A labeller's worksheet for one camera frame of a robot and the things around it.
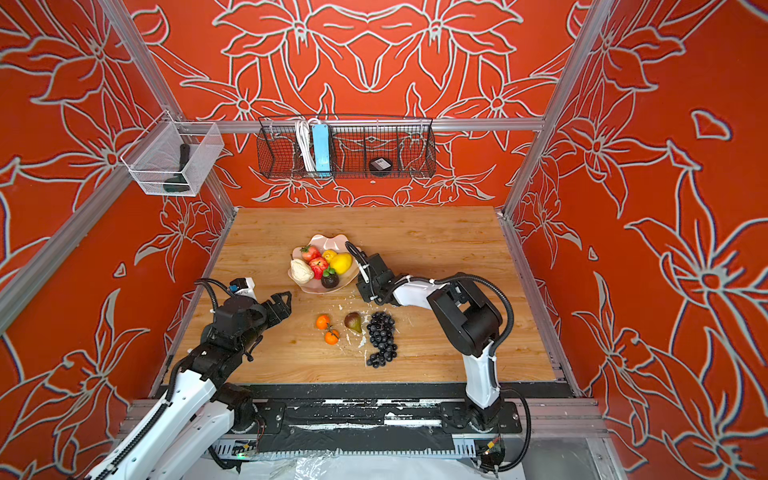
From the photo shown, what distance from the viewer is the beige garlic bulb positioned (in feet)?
3.01

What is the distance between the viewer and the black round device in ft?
3.17

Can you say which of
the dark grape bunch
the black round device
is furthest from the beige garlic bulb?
the black round device

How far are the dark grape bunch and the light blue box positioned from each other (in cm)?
48

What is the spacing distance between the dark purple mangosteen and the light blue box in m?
0.32

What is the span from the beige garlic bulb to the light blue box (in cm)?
30

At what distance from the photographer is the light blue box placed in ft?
2.95

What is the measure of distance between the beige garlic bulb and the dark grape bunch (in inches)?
9.7

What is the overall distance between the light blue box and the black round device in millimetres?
150

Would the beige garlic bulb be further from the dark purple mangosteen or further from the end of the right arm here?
the end of the right arm
